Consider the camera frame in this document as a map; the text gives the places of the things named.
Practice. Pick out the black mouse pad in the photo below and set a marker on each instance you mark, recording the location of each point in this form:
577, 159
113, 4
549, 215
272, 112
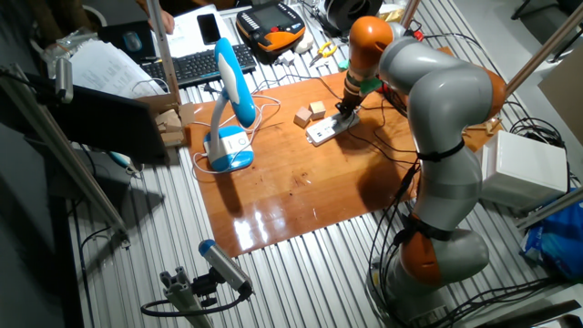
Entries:
109, 36

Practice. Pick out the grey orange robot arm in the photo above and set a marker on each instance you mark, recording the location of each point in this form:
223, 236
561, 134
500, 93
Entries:
446, 114

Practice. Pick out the black smartphone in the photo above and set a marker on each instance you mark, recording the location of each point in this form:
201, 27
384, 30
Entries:
208, 28

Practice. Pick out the white rounded object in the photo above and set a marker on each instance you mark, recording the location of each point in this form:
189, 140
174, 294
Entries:
303, 43

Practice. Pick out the orange black teach pendant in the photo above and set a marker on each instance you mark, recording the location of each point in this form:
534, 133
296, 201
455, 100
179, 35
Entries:
271, 27

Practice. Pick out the white plastic drawer box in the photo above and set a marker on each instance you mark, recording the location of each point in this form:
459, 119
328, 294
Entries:
524, 168

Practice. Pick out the brown cardboard box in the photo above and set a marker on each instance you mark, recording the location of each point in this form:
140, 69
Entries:
187, 114

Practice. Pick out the white document sheets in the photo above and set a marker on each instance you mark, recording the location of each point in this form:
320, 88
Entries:
182, 36

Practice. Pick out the blue white desk lamp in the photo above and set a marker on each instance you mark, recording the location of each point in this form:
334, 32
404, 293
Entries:
234, 82

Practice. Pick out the small red connector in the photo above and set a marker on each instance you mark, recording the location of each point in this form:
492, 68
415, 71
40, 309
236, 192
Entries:
417, 35

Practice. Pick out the white power adapter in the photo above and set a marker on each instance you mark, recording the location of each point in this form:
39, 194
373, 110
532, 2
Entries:
286, 58

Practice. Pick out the black filament spool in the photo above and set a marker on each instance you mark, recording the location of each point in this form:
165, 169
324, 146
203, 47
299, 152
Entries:
353, 11

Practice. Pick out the clear plastic bag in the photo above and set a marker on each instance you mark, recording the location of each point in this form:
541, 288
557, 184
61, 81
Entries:
68, 43

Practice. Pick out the blue plastic bag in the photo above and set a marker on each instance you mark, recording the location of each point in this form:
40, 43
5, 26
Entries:
555, 241

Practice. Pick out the grey computer mouse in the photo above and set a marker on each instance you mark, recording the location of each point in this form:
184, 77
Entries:
132, 41

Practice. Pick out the silver camera blue cap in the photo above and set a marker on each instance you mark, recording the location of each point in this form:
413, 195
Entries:
225, 264

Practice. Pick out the black keyboard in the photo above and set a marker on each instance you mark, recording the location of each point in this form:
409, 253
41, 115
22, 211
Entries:
200, 66

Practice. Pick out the wooden cube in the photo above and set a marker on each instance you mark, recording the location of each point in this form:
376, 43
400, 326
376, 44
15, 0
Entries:
302, 117
318, 110

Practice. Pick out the white paper stack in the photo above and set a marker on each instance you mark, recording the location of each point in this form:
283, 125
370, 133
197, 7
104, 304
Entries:
109, 73

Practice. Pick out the brown cardboard panel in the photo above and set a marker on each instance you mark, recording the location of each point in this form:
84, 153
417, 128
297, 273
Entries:
565, 95

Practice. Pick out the aluminium frame post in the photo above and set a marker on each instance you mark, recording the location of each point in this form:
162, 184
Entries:
542, 50
161, 45
546, 209
68, 155

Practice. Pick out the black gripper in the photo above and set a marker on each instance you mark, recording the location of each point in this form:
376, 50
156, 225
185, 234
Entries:
351, 99

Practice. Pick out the aluminium profile camera stand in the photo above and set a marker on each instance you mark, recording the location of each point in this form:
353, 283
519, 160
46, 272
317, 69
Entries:
182, 296

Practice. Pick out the black monitor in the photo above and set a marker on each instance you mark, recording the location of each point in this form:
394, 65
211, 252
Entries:
105, 123

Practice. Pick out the yellow crumpled packet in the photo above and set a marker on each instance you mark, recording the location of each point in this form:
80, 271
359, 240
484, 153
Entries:
391, 14

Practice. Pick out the white power strip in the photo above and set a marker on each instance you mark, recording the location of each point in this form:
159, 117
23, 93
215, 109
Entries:
323, 132

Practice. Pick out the person's hand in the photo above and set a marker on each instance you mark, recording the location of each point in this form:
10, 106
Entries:
168, 22

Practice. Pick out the silver frame-mounted camera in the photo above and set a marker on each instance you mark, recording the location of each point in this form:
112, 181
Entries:
64, 79

